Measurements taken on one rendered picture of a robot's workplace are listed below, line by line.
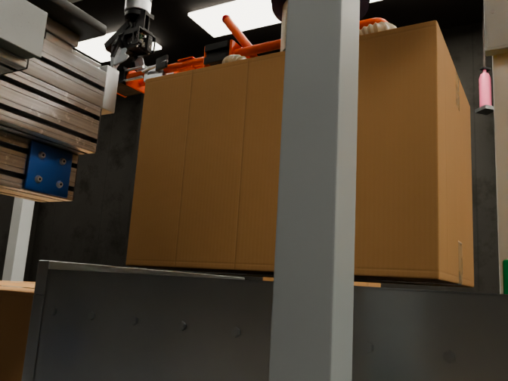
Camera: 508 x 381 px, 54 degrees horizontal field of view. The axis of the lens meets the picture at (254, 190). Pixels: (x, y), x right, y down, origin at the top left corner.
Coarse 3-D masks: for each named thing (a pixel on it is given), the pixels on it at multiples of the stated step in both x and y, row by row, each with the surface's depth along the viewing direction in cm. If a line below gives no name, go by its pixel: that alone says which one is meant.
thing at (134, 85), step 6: (126, 72) 138; (132, 72) 139; (126, 78) 138; (126, 84) 138; (132, 84) 139; (138, 84) 141; (120, 90) 142; (126, 90) 142; (132, 90) 141; (138, 90) 141; (126, 96) 147
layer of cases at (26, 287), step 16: (0, 288) 122; (16, 288) 129; (32, 288) 137; (0, 304) 114; (16, 304) 112; (32, 304) 109; (0, 320) 113; (16, 320) 111; (0, 336) 112; (16, 336) 110; (0, 352) 111; (16, 352) 109; (0, 368) 110; (16, 368) 108
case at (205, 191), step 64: (256, 64) 93; (384, 64) 80; (448, 64) 85; (192, 128) 97; (256, 128) 90; (384, 128) 78; (448, 128) 82; (192, 192) 94; (256, 192) 87; (384, 192) 76; (448, 192) 79; (128, 256) 99; (192, 256) 91; (256, 256) 85; (384, 256) 74; (448, 256) 77
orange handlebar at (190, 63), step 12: (360, 24) 104; (372, 24) 103; (240, 48) 119; (252, 48) 117; (264, 48) 116; (276, 48) 115; (180, 60) 129; (192, 60) 126; (168, 72) 131; (144, 84) 140
